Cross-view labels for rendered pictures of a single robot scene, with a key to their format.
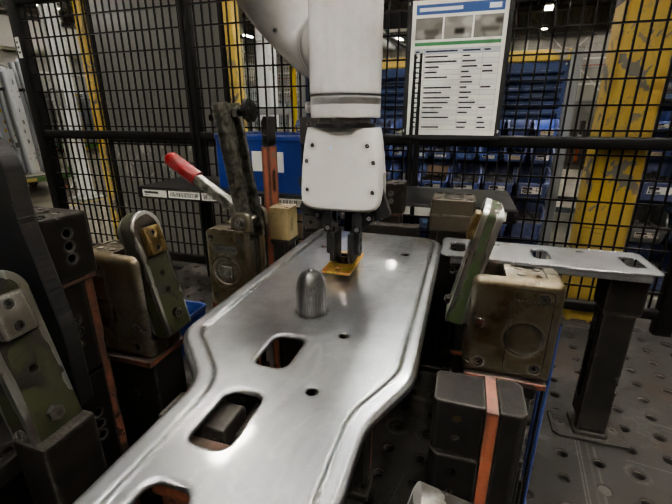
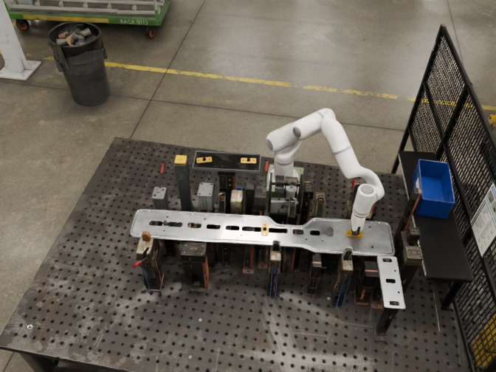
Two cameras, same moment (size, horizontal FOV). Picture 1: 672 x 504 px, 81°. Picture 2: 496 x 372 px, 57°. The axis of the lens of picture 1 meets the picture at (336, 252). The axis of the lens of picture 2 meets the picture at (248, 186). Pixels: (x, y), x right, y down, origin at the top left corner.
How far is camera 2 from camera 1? 2.20 m
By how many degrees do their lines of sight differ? 67
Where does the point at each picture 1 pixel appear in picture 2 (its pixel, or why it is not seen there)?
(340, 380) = (310, 242)
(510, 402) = (315, 264)
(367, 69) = (358, 209)
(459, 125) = (478, 240)
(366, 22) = (359, 202)
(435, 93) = (480, 220)
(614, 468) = (365, 333)
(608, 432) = (380, 336)
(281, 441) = (296, 238)
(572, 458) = (364, 324)
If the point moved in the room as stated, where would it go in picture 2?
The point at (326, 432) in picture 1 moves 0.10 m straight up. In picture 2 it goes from (299, 242) to (301, 230)
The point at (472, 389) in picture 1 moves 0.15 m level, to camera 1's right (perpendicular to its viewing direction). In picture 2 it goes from (317, 260) to (327, 286)
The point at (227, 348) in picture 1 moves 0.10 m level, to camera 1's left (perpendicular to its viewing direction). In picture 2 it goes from (311, 225) to (305, 211)
